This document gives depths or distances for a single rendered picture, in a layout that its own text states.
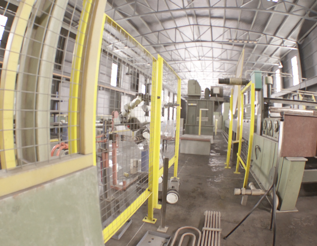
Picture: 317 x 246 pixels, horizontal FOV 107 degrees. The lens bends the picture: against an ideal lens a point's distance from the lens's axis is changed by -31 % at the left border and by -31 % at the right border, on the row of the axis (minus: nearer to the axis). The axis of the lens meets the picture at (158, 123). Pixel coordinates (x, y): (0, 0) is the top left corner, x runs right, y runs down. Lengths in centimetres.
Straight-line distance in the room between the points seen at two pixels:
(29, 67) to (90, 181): 62
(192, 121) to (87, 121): 582
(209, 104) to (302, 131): 437
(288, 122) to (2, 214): 258
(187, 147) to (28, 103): 522
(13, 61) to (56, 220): 57
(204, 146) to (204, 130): 87
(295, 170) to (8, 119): 266
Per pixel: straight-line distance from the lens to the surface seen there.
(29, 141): 89
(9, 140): 70
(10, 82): 70
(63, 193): 60
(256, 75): 398
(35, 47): 93
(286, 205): 264
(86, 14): 94
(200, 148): 563
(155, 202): 216
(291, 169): 244
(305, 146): 263
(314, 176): 279
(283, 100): 424
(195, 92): 642
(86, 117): 65
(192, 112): 635
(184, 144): 567
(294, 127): 250
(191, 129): 632
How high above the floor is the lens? 122
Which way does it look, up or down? 2 degrees down
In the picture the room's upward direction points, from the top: 2 degrees clockwise
